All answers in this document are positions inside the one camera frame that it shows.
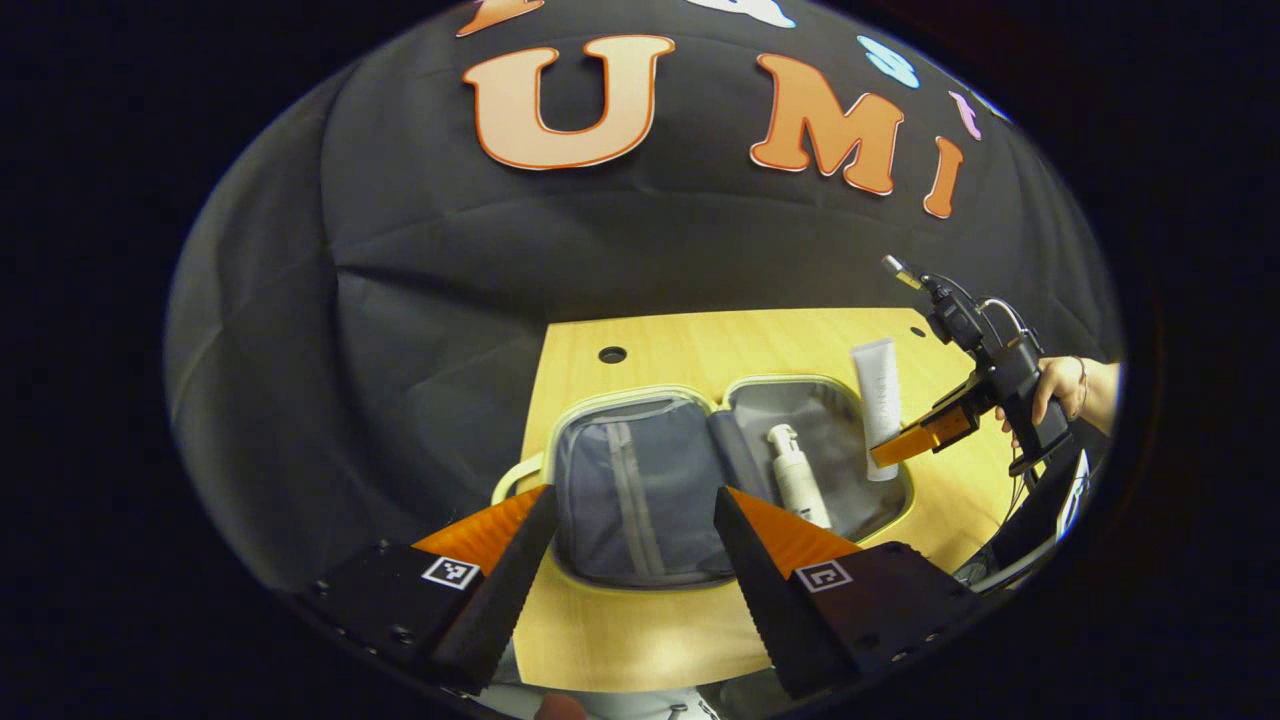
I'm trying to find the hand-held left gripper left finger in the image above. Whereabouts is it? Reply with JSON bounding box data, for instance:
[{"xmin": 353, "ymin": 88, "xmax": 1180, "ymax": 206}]
[{"xmin": 299, "ymin": 485, "xmax": 559, "ymax": 696}]

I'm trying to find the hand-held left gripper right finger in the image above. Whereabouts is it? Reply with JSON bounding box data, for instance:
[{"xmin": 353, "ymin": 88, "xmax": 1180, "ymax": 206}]
[{"xmin": 712, "ymin": 487, "xmax": 986, "ymax": 701}]

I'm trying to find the white squeeze tube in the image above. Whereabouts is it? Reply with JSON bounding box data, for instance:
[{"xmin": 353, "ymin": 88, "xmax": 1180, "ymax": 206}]
[{"xmin": 849, "ymin": 337, "xmax": 904, "ymax": 484}]

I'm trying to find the white pump bottle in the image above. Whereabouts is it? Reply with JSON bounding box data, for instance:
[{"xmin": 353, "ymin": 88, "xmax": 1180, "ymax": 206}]
[{"xmin": 765, "ymin": 423, "xmax": 834, "ymax": 530}]

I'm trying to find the pale yellow suitcase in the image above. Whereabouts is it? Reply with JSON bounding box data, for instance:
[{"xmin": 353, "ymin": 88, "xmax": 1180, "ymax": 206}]
[{"xmin": 489, "ymin": 374, "xmax": 917, "ymax": 592}]

